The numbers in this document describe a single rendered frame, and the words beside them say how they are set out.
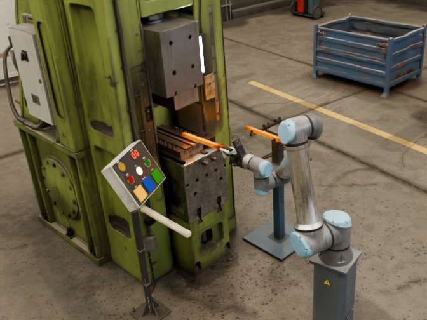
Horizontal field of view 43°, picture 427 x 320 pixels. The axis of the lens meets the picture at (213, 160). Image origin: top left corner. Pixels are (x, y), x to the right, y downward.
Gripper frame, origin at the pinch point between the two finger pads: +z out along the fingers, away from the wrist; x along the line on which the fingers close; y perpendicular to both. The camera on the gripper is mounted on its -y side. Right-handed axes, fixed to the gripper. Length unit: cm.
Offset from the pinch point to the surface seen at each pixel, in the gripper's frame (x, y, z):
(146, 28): -17, -70, 42
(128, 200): -70, 6, 3
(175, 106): -12.5, -24.1, 27.2
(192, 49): 6, -55, 28
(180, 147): -7.9, 7.4, 31.5
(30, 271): -92, 108, 119
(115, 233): -43, 75, 69
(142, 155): -47, -7, 18
